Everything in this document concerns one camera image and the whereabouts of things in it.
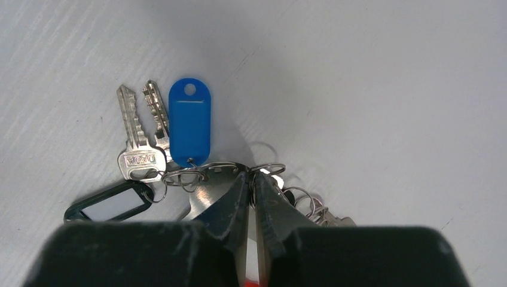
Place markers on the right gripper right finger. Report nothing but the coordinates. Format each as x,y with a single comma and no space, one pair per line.
278,238

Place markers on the black key tag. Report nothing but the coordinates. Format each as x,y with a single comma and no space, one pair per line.
117,203

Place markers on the blue key tag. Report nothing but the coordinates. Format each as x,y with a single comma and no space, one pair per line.
190,117

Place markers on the key organizer with red handle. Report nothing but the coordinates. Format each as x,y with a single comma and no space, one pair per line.
327,257

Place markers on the silver DADA key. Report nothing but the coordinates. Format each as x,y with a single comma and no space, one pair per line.
140,161

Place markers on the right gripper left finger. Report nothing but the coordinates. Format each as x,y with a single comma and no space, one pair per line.
223,245

